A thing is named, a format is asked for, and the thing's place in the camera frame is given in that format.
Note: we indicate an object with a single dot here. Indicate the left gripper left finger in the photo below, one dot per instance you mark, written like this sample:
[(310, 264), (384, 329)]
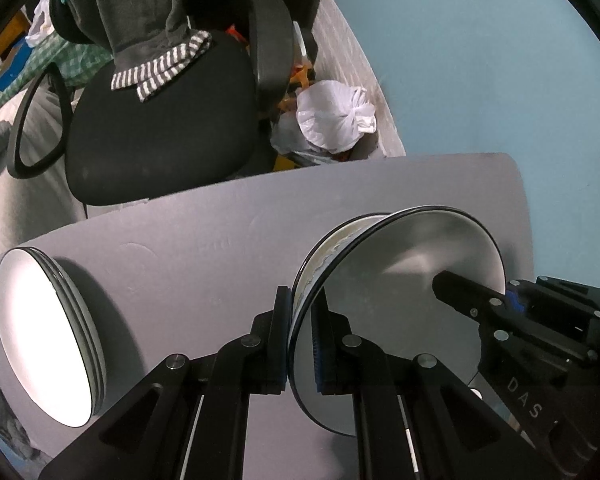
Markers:
[(187, 418)]

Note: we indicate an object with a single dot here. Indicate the white bowl black rim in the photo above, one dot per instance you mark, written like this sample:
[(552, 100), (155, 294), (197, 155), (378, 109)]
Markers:
[(382, 282)]

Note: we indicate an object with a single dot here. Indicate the white bag on table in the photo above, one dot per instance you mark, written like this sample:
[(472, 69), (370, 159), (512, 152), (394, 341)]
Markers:
[(41, 24)]

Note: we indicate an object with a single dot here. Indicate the white plate stack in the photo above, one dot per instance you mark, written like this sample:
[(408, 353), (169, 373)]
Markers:
[(49, 337)]

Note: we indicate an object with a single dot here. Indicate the patterned bowl under stack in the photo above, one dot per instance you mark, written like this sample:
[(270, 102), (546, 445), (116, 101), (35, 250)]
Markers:
[(330, 245)]

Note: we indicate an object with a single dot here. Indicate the grey bed mattress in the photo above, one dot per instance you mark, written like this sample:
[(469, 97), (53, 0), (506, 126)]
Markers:
[(34, 195)]

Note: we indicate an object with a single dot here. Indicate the black office chair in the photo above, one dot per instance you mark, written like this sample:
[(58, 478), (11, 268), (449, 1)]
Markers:
[(205, 127)]

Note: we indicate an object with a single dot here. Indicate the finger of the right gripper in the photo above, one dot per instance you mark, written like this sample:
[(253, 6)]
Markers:
[(483, 305), (518, 295)]

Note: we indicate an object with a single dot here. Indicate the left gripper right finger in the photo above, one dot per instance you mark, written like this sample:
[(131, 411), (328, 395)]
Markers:
[(413, 418)]

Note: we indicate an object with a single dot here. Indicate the blue flat box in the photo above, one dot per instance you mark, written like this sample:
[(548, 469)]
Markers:
[(14, 63)]

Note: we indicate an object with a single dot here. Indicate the green checkered tablecloth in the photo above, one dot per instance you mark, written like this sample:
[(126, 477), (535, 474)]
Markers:
[(78, 63)]

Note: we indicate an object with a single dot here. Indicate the dark grey striped towel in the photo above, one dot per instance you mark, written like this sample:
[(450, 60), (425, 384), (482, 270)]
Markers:
[(151, 41)]

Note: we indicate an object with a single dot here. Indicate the white plastic bag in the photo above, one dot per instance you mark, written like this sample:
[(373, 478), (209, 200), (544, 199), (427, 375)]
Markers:
[(323, 123)]

